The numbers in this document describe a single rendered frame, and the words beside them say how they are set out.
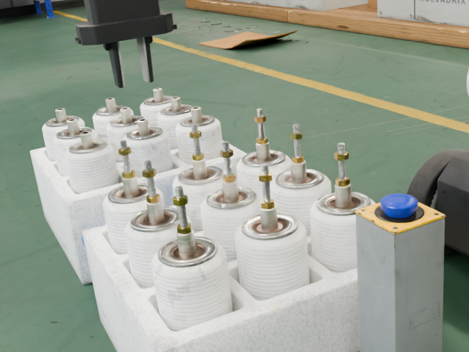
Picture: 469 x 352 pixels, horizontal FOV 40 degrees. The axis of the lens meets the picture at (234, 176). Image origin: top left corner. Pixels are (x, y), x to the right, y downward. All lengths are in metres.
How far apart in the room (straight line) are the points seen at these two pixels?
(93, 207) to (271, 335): 0.54
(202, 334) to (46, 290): 0.60
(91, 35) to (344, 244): 0.43
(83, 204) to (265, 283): 0.51
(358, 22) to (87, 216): 2.72
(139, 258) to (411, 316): 0.37
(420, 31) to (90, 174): 2.38
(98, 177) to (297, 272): 0.55
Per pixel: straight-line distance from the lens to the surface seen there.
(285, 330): 0.84
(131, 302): 0.87
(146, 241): 0.88
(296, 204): 0.96
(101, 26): 0.81
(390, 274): 0.72
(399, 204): 0.71
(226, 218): 0.91
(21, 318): 1.26
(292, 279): 0.84
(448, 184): 1.17
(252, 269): 0.84
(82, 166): 1.26
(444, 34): 3.26
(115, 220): 1.00
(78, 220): 1.25
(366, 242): 0.74
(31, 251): 1.50
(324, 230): 0.88
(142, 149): 1.28
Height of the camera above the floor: 0.63
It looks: 21 degrees down
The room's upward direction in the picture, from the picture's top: 6 degrees counter-clockwise
